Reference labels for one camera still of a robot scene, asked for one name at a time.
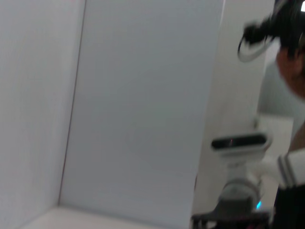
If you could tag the black ringed handheld controller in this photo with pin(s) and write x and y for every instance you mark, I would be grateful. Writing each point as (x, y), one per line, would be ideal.
(259, 28)

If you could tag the person with black hair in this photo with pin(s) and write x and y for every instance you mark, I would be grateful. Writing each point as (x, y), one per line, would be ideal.
(293, 69)

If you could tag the grey robot neck mount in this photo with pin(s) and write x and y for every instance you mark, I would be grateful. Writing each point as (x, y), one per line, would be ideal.
(240, 190)

